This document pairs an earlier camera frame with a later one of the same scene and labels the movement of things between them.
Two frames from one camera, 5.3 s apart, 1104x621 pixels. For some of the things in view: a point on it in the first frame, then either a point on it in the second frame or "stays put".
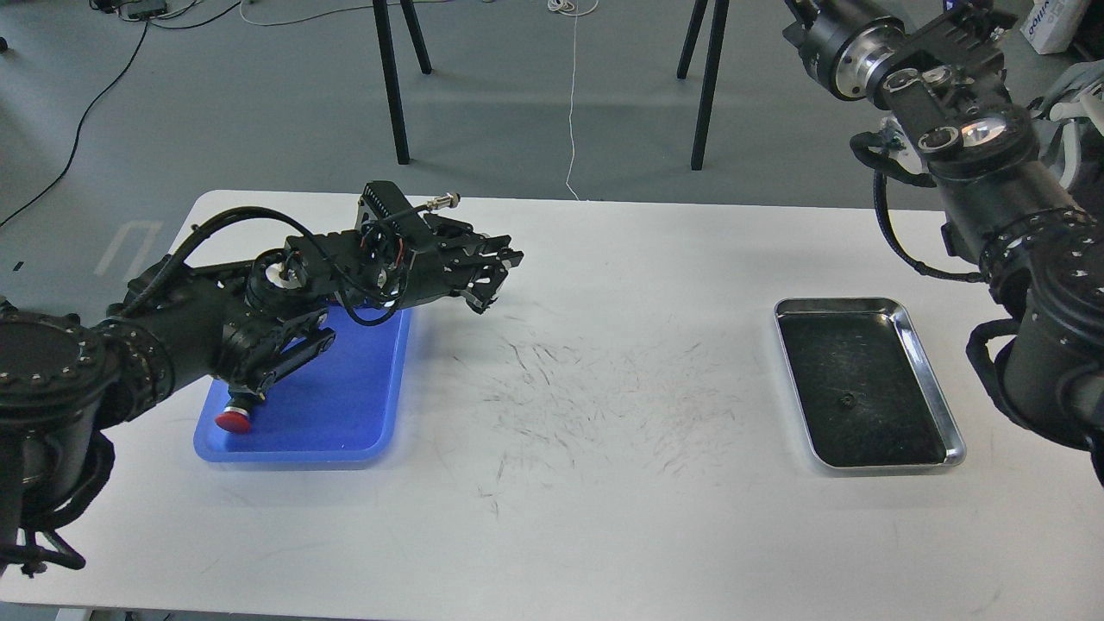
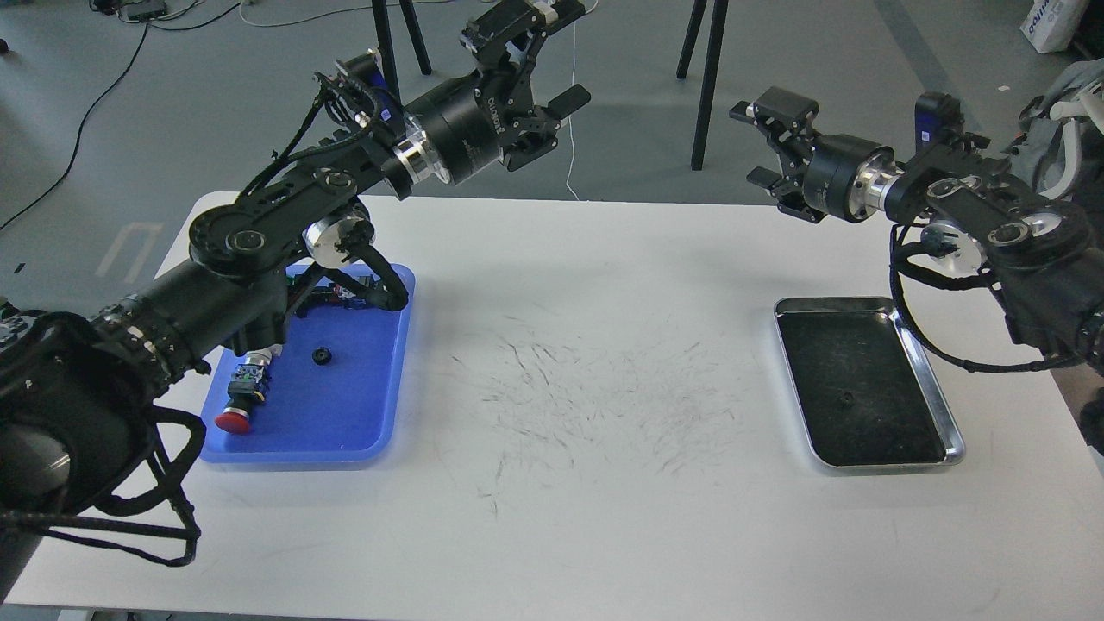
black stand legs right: x=699 y=10 stays put
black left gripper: x=407 y=258 -> x=465 y=130
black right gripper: x=843 y=43 -> x=844 y=176
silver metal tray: x=867 y=396 stays put
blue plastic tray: x=338 y=406 stays put
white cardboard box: x=1052 y=24 stays put
